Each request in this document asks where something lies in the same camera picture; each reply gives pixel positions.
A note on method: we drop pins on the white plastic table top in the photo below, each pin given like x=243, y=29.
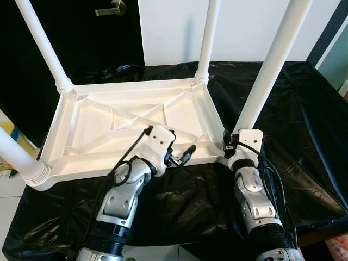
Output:
x=92, y=125

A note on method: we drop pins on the white plastic table leg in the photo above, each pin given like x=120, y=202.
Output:
x=41, y=43
x=274, y=60
x=206, y=38
x=19, y=155

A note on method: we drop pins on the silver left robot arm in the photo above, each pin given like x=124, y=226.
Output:
x=122, y=201

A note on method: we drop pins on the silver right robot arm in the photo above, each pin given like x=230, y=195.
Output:
x=255, y=209

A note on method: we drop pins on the black shiny tablecloth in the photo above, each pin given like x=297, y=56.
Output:
x=304, y=136

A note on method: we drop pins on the black door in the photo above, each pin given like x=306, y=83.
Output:
x=98, y=43

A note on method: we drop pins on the brown wooden table brace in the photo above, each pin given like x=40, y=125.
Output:
x=326, y=235

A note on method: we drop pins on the pink plastic bag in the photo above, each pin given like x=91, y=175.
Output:
x=338, y=250

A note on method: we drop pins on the yellow bag with blue band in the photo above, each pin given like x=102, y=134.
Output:
x=11, y=126

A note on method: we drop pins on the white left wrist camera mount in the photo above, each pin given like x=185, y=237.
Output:
x=157, y=138

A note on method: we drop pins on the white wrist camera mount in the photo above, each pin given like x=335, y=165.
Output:
x=157, y=138
x=250, y=140

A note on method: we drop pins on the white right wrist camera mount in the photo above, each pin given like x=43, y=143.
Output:
x=250, y=140

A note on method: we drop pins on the brown board white frame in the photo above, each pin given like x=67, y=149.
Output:
x=345, y=91

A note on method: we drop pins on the dark grey door frame post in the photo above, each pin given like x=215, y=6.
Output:
x=329, y=32

